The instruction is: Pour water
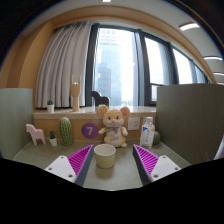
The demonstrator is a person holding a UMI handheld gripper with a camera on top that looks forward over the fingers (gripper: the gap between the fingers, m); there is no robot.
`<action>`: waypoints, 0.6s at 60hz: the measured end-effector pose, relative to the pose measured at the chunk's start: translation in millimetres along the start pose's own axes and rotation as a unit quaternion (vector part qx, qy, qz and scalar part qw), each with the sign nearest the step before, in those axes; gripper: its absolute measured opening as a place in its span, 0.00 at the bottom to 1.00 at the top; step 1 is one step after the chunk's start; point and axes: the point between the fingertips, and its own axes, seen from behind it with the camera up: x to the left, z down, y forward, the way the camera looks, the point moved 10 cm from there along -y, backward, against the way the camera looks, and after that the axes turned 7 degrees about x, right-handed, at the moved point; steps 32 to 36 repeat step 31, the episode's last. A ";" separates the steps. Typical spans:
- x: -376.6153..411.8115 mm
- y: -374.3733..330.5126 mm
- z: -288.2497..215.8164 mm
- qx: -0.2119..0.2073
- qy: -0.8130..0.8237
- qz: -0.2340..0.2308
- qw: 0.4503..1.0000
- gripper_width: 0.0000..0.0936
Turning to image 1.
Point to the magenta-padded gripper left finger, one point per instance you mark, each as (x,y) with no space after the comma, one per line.
(61,166)

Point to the grey-white curtain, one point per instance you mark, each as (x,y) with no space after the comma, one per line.
(63,66)

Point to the pink horse figure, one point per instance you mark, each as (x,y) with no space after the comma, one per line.
(35,131)

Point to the wooden hand figure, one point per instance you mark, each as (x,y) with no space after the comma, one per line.
(75,95)

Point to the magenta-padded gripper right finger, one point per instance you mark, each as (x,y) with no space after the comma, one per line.
(160,168)

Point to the beige plush mouse toy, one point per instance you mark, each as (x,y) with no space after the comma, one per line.
(114,128)

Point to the tall green cactus ornament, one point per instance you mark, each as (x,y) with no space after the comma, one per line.
(65,131)

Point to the pale yellow paper cup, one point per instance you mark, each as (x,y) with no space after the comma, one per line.
(104,158)

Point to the grey-green desk partition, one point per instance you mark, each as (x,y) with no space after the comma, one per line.
(190,120)
(15,120)

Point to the ceiling lights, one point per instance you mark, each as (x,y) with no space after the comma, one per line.
(189,26)

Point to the round purple number sign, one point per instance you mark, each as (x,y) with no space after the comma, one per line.
(90,130)

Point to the small plant in white pot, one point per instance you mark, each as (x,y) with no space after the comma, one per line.
(50,107)
(53,141)

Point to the white wall socket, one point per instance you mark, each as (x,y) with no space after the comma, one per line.
(133,123)

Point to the black horse figure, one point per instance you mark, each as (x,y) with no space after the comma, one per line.
(99,99)

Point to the clear plastic drink bottle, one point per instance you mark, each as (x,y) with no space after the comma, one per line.
(147,135)

